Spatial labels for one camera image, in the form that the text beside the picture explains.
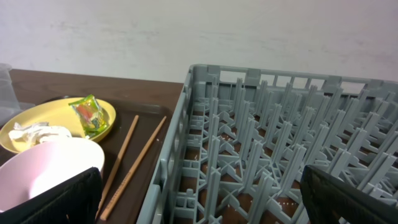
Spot right wooden chopstick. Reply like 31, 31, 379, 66
98, 116, 167, 221

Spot yellow plate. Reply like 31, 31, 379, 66
0, 96, 117, 155

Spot clear plastic bin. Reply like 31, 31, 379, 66
0, 63, 35, 126

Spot white tissue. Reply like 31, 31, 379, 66
8, 122, 72, 146

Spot grey dishwasher rack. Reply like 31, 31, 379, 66
137, 65, 397, 223

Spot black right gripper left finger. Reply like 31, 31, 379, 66
1, 167, 102, 224

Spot dark brown serving tray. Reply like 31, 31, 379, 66
96, 100, 172, 224

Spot pink bowl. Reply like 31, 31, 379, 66
1, 138, 105, 212

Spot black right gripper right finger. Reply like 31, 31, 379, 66
300, 165, 397, 224

